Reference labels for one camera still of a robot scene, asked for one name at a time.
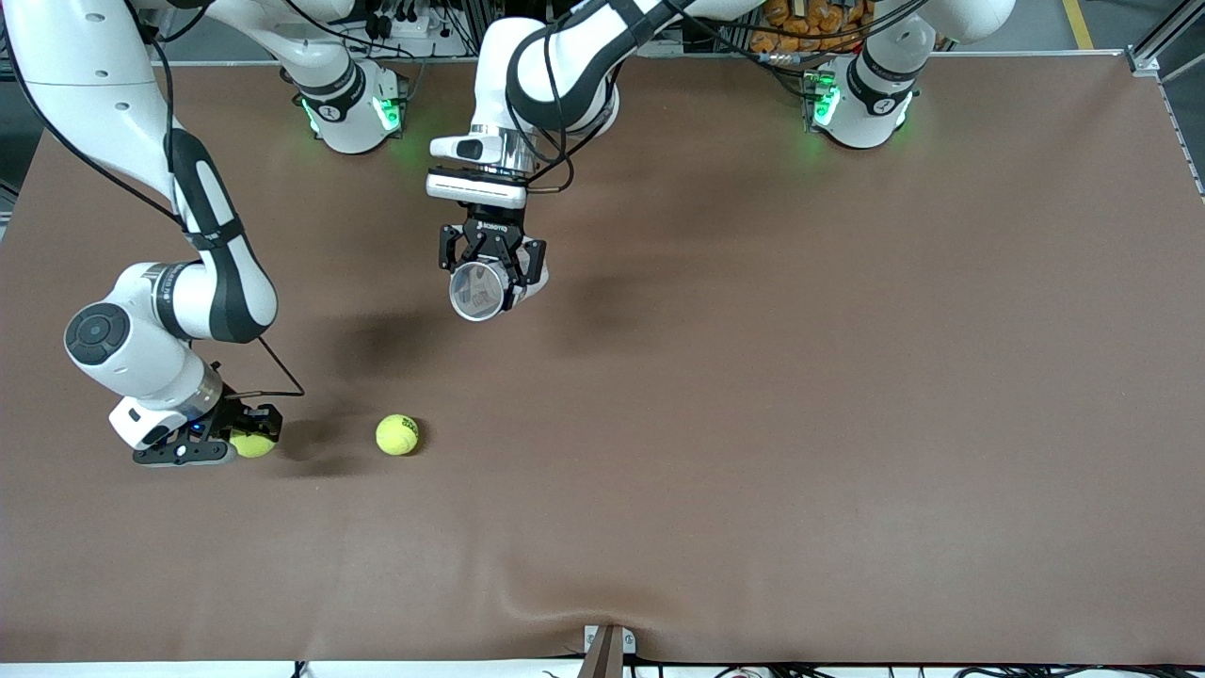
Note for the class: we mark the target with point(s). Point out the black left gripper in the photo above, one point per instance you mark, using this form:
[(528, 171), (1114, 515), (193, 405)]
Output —
[(490, 231)]

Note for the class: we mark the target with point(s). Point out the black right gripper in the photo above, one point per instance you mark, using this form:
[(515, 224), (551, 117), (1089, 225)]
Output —
[(232, 412)]

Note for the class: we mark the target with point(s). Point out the yellow tennis ball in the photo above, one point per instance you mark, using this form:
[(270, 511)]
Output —
[(396, 435), (254, 446)]

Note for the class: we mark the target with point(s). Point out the white blue tennis ball can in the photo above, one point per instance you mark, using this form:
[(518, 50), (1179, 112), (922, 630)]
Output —
[(480, 292)]

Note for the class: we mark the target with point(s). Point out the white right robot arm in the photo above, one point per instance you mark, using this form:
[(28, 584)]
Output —
[(104, 94)]

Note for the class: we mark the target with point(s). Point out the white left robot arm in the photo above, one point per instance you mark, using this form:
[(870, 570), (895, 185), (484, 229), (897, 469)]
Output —
[(527, 66)]

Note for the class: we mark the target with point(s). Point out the white power strip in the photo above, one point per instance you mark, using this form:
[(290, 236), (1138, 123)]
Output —
[(409, 21)]

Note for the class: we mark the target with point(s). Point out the brown table mat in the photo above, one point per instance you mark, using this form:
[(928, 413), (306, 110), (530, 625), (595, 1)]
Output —
[(753, 471)]

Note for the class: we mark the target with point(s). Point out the brown bar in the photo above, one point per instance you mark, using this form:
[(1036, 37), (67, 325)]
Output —
[(602, 659)]

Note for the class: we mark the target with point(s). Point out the silver metal bracket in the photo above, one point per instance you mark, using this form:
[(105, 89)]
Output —
[(629, 643)]

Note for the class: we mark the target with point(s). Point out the aluminium frame profile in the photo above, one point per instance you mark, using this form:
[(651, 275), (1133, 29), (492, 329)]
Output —
[(1144, 64)]

